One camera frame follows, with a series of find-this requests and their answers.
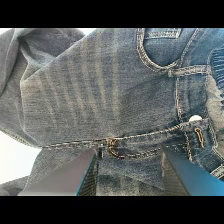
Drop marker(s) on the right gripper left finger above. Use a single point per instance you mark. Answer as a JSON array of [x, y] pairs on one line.
[[66, 178]]

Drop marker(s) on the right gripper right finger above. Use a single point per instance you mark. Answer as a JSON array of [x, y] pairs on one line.
[[186, 180]]

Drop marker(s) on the blue jeans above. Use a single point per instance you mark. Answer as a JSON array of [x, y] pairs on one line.
[[110, 90]]

